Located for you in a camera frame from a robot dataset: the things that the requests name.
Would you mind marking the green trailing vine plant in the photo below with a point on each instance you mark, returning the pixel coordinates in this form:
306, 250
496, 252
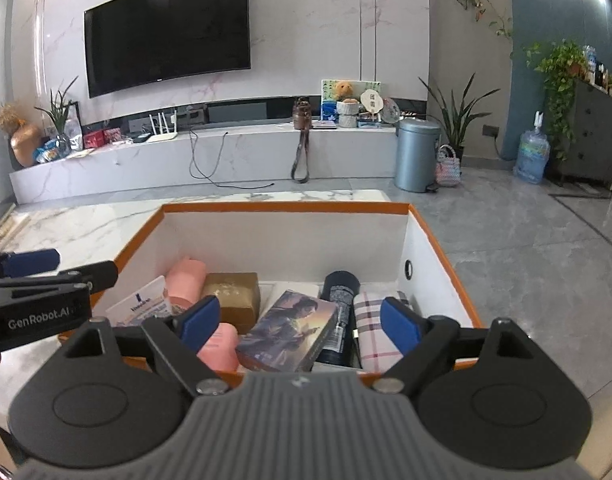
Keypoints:
561, 70

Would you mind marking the brown cardboard box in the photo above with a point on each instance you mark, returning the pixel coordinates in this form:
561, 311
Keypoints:
233, 295

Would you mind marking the white lotion tube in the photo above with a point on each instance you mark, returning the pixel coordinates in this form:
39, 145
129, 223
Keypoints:
140, 300

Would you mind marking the white router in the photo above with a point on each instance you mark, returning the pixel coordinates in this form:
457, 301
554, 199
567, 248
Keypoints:
161, 136

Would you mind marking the long-leaf potted plant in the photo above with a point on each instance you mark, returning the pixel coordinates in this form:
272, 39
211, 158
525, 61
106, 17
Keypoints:
456, 125

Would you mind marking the dried plume bunch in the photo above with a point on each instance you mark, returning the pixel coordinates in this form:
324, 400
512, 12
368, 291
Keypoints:
8, 115

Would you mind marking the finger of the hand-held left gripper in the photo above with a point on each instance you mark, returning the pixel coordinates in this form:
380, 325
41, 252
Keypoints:
33, 262
103, 272

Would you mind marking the marble television bench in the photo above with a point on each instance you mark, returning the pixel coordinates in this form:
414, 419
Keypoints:
135, 170

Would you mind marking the brown vase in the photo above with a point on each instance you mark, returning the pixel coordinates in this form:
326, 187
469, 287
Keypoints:
25, 145

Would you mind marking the blue snack packets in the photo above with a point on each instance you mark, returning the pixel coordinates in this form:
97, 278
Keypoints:
48, 152

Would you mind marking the red gift boxes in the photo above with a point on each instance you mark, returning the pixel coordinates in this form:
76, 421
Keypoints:
100, 138

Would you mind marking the pink tube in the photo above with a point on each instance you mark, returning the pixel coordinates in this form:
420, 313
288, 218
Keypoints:
220, 350

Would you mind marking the woven basket bag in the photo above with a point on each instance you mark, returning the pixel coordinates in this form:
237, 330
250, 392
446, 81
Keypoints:
448, 170

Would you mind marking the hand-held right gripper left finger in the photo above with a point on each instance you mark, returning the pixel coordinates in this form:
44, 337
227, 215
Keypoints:
200, 322

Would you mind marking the white ceramic pot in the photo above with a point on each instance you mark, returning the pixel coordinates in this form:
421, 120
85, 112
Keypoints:
347, 112

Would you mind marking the spiky green potted plant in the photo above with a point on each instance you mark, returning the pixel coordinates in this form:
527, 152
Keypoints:
60, 115

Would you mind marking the blue water jug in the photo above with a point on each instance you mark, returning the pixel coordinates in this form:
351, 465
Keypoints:
531, 157

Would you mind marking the grey cabinet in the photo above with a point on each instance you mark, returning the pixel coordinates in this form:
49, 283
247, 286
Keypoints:
596, 130

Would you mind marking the landscape picture board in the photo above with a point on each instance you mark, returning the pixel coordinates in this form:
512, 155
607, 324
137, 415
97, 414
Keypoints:
328, 110

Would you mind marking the grey trash can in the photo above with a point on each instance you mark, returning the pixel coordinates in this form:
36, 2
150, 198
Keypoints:
416, 160

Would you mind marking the pink bottle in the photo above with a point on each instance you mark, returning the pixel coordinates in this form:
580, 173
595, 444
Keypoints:
185, 275

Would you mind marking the plaid fabric case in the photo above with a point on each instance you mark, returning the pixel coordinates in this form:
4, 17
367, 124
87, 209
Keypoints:
373, 335

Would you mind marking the orange plush toy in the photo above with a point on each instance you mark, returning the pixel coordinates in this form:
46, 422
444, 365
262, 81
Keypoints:
343, 91

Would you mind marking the white round fan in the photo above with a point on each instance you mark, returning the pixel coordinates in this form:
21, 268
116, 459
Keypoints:
372, 100

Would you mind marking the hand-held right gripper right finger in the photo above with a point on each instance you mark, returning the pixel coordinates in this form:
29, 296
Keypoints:
398, 325

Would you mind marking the black television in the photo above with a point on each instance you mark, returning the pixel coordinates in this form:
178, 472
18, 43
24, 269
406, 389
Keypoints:
165, 35

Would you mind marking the patterned round fan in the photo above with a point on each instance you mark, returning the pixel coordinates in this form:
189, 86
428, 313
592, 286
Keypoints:
391, 110

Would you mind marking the orange box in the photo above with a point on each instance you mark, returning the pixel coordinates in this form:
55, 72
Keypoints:
286, 240

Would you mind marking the dark shampoo bottle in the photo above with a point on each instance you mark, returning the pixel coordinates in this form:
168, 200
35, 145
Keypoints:
338, 310

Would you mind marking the group of small bottles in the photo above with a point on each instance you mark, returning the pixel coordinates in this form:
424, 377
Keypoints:
598, 72

